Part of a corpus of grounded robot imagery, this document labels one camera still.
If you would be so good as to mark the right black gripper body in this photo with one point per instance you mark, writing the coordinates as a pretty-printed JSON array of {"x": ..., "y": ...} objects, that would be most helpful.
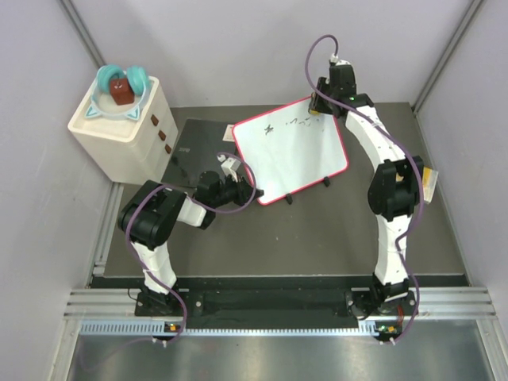
[{"x": 321, "y": 105}]

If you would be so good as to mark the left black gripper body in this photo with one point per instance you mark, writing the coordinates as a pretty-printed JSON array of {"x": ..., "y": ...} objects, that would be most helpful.
[{"x": 234, "y": 190}]

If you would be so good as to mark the pink framed whiteboard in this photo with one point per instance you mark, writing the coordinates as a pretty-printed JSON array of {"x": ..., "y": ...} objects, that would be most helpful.
[{"x": 289, "y": 149}]

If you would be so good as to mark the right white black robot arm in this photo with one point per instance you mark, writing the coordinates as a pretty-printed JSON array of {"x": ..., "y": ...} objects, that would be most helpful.
[{"x": 394, "y": 191}]

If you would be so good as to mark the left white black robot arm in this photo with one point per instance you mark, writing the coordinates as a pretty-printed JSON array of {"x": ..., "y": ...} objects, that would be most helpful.
[{"x": 150, "y": 217}]

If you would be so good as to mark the white drawer cabinet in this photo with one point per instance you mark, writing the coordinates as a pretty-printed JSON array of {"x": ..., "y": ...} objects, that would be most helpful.
[{"x": 131, "y": 143}]

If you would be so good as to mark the colourful book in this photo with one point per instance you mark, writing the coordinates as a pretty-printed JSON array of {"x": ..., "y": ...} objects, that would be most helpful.
[{"x": 429, "y": 183}]

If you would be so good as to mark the brown cube toy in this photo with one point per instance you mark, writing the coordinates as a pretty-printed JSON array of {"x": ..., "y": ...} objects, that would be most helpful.
[{"x": 121, "y": 91}]

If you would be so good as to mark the teal cat ear headphones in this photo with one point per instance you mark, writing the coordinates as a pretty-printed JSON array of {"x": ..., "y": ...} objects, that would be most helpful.
[{"x": 101, "y": 102}]

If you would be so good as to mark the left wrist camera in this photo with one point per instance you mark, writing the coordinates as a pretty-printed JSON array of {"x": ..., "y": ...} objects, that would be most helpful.
[{"x": 229, "y": 165}]

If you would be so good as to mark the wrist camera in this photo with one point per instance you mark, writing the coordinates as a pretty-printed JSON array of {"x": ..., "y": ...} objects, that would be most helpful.
[
  {"x": 334, "y": 62},
  {"x": 229, "y": 165}
]

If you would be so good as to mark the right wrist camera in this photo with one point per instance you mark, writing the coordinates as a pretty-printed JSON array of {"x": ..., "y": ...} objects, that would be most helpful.
[{"x": 334, "y": 62}]

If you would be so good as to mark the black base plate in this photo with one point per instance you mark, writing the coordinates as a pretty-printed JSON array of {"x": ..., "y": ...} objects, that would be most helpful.
[{"x": 281, "y": 302}]

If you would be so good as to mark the aluminium rail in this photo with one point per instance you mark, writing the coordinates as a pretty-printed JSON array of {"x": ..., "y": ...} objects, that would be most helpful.
[{"x": 446, "y": 303}]

